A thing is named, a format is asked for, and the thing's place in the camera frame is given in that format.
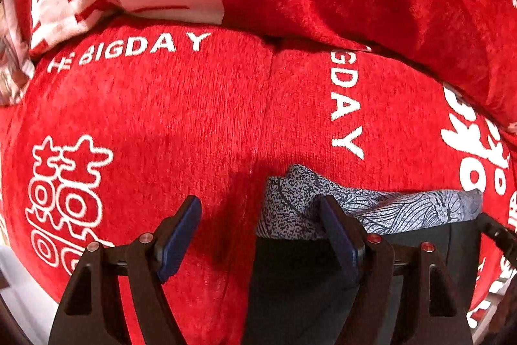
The black pants with grey waistband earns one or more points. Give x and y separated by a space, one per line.
299 288

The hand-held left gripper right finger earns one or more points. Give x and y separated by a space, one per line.
343 242

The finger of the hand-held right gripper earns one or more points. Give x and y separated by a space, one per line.
503 238

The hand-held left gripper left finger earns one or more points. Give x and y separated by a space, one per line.
181 236

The red printed seat cover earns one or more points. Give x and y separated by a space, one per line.
181 118

